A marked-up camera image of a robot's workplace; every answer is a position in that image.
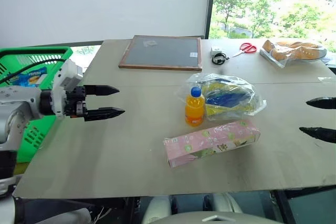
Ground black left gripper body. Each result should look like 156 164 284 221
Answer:
64 85 89 120

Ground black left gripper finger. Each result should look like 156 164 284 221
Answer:
83 84 120 97
84 107 126 122

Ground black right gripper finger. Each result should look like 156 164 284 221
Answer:
306 97 336 110
299 126 336 144

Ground green plastic shopping basket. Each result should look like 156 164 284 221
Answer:
0 46 74 164

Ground blue snack packet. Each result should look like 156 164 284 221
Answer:
10 66 48 87

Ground bagged bread loaves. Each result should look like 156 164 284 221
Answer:
259 39 328 69

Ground wood framed chalkboard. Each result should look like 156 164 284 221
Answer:
118 35 203 72

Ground orange soda bottle blue cap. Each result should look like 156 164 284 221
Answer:
184 87 206 127

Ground clear bag blue yellow snacks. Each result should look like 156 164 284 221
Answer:
176 72 267 122

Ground pink patterned carton box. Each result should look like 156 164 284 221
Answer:
163 120 261 169

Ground silver robot torso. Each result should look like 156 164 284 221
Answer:
141 193 286 224

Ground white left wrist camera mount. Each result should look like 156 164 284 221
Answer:
50 58 83 118

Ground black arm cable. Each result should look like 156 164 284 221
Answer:
0 60 66 86

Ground red handled scissors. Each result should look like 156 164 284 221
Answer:
232 42 257 58

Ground coiled black cable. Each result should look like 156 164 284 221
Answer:
211 52 230 65

